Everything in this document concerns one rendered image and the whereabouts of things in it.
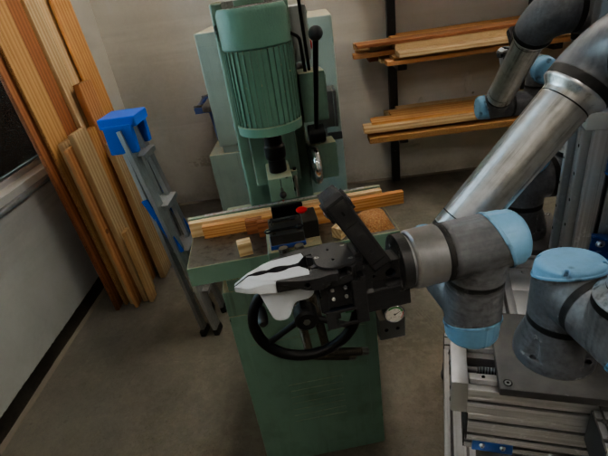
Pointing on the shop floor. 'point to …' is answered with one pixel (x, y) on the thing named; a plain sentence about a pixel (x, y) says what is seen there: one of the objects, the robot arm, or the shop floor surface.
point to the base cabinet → (312, 390)
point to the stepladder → (159, 204)
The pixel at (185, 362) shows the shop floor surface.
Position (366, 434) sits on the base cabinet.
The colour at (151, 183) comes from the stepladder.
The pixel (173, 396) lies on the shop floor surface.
